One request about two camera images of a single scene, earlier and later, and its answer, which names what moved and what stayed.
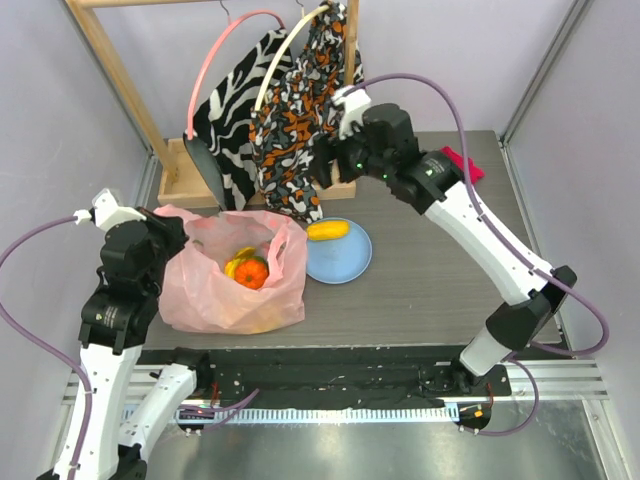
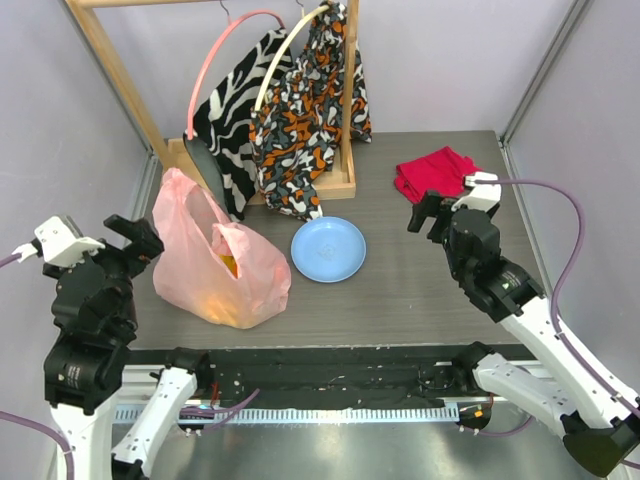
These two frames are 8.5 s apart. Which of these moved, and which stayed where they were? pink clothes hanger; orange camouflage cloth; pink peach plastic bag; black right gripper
Moved: black right gripper; pink peach plastic bag
Stayed: orange camouflage cloth; pink clothes hanger
